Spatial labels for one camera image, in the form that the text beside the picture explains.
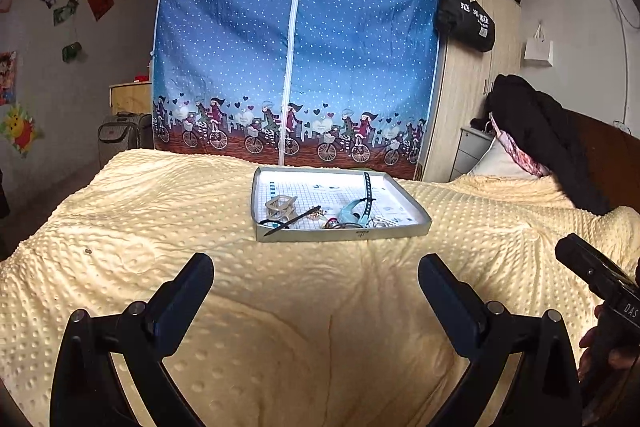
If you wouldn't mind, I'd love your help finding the cartoon character wall poster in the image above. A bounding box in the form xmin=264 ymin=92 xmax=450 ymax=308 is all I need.
xmin=0 ymin=51 xmax=17 ymax=105

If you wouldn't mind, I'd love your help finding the grey shallow box tray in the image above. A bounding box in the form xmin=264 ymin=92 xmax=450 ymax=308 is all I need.
xmin=250 ymin=167 xmax=432 ymax=243

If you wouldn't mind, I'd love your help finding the cream dotted bed blanket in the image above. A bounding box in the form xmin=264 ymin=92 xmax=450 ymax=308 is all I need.
xmin=1 ymin=150 xmax=639 ymax=426

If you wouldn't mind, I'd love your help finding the wall photo cluster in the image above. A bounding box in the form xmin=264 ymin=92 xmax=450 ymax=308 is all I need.
xmin=40 ymin=0 xmax=79 ymax=26

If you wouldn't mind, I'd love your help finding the right hand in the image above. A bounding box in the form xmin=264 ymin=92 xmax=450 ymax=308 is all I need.
xmin=578 ymin=305 xmax=639 ymax=381

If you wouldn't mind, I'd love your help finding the dark wooden headboard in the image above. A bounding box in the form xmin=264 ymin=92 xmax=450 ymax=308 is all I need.
xmin=570 ymin=110 xmax=640 ymax=211

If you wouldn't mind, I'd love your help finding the wooden side cabinet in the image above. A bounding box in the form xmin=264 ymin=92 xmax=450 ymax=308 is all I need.
xmin=108 ymin=82 xmax=152 ymax=115

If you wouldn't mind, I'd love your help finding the black hair stick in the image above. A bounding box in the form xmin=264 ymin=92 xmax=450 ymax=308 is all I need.
xmin=265 ymin=205 xmax=322 ymax=237

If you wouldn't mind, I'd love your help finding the red diamond wall paper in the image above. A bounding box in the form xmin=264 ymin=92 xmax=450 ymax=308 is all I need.
xmin=87 ymin=0 xmax=115 ymax=20

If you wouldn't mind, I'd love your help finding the white pillow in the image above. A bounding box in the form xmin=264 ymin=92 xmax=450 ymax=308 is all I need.
xmin=468 ymin=139 xmax=536 ymax=180

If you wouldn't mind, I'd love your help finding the light wooden wardrobe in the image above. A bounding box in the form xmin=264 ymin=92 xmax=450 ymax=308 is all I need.
xmin=413 ymin=0 xmax=521 ymax=182

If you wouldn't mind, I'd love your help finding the light blue wrist watch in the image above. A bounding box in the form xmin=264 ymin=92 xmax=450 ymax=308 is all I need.
xmin=337 ymin=172 xmax=375 ymax=229

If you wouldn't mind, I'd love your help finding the grey suitcase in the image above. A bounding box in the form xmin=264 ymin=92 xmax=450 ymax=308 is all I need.
xmin=98 ymin=112 xmax=153 ymax=167

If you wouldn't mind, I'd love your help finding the black tote bag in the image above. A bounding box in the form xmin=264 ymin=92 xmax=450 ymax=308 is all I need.
xmin=435 ymin=0 xmax=496 ymax=53

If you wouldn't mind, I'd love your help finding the blue fabric wardrobe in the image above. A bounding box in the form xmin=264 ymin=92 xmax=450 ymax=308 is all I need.
xmin=151 ymin=0 xmax=439 ymax=179

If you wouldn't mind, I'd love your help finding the black clothing pile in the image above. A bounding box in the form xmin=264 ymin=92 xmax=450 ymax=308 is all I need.
xmin=472 ymin=75 xmax=611 ymax=216

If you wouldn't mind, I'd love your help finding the pink floral fabric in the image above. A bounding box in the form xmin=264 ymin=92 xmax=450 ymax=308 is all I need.
xmin=489 ymin=114 xmax=551 ymax=178

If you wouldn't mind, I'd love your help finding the green wall ornament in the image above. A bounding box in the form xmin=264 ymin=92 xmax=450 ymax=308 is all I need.
xmin=62 ymin=41 xmax=82 ymax=64

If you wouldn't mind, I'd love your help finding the yellow bear wall sticker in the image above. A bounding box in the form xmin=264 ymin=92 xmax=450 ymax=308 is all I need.
xmin=1 ymin=104 xmax=44 ymax=157

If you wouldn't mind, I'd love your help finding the white paper gift bag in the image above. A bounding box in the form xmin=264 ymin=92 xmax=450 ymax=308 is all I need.
xmin=523 ymin=23 xmax=554 ymax=67

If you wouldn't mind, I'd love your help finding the grey bedside drawer cabinet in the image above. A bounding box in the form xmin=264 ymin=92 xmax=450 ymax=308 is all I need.
xmin=449 ymin=127 xmax=494 ymax=181

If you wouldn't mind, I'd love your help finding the beige hair claw clip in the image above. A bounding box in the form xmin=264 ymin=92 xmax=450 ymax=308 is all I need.
xmin=265 ymin=194 xmax=297 ymax=222

